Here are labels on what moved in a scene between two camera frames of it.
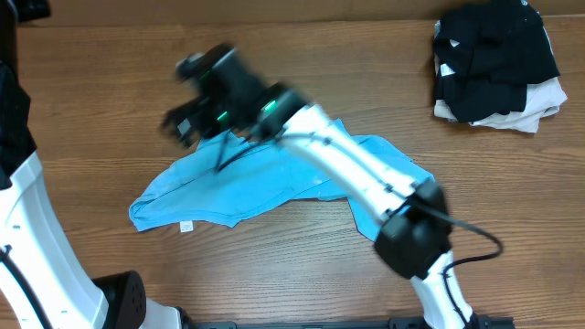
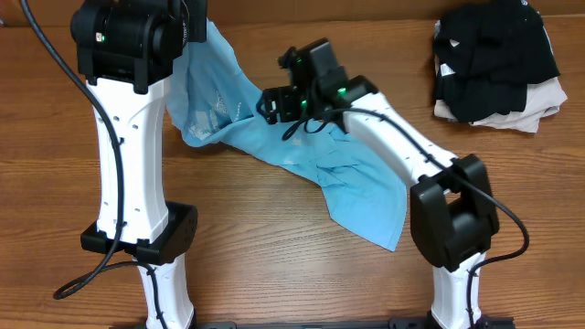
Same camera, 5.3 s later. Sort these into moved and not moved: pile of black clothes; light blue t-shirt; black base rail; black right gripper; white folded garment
Moved: light blue t-shirt; black right gripper
Not moved: pile of black clothes; white folded garment; black base rail
